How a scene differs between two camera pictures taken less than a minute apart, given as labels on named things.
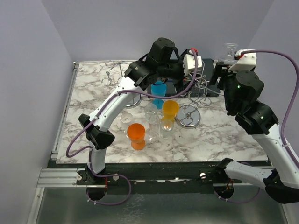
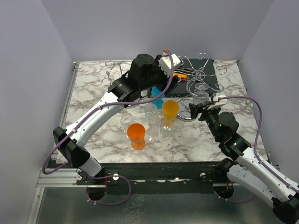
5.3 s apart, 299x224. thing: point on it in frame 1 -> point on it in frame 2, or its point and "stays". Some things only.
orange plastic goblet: x=136 y=132 stays
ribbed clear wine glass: x=229 y=59 -> x=201 y=97
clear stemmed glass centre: x=153 y=135 stays
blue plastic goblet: x=158 y=88 stays
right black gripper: x=221 y=69 -> x=195 y=109
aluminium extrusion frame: x=51 y=177 stays
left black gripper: x=179 y=83 -> x=166 y=87
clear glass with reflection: x=166 y=127 stays
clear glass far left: x=126 y=119 stays
